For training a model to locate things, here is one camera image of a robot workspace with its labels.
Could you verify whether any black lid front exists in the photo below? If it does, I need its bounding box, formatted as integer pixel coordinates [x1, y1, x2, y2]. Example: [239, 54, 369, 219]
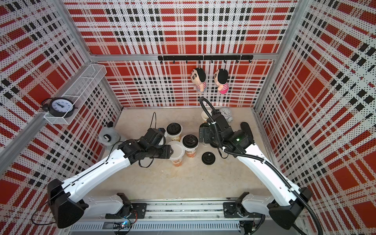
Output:
[201, 152, 215, 165]

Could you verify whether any black cup lid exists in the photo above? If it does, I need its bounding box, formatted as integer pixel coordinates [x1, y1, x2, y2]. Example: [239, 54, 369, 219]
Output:
[166, 122, 182, 136]

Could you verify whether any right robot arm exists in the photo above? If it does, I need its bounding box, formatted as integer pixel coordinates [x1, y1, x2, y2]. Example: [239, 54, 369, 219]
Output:
[199, 110, 323, 235]

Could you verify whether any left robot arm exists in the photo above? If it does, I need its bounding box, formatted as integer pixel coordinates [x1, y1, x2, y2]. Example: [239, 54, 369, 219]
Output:
[47, 128, 173, 229]

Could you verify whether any small white clock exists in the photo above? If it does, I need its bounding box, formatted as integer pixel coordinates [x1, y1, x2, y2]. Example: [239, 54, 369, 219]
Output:
[220, 108, 233, 123]

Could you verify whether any black remote control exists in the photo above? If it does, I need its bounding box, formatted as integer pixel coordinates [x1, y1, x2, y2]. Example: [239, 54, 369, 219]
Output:
[240, 122, 253, 139]

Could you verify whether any grey plush toy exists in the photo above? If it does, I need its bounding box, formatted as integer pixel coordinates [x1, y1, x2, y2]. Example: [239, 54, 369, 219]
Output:
[98, 121, 122, 147]

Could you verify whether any plush doll pink striped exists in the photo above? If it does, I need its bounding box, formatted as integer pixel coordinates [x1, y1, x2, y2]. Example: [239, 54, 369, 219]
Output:
[214, 69, 229, 95]

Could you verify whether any plush doll blue striped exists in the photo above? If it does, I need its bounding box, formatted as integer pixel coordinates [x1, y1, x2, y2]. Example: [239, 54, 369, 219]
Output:
[191, 68, 207, 93]

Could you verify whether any black round alarm clock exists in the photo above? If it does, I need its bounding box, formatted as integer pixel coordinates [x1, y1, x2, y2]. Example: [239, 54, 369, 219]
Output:
[41, 98, 76, 118]

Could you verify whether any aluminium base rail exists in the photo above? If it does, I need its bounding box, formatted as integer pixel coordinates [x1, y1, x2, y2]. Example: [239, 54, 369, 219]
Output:
[54, 192, 298, 235]

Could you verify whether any black hook rail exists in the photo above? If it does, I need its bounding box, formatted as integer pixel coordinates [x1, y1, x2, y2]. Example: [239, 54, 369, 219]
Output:
[157, 55, 254, 62]

